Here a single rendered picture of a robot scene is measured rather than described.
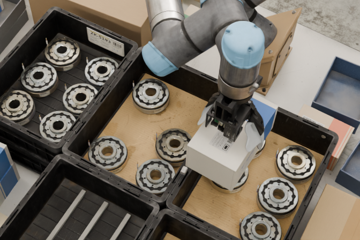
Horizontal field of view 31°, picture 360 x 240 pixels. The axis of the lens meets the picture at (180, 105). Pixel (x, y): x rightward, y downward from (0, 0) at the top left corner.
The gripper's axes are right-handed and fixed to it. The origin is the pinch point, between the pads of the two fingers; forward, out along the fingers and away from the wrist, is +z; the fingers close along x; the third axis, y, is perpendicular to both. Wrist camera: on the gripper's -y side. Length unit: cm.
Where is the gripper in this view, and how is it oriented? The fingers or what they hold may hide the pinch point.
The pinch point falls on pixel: (232, 131)
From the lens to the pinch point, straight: 145.8
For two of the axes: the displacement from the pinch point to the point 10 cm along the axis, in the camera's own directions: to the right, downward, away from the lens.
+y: -5.3, 7.0, -4.9
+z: -0.2, 5.6, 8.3
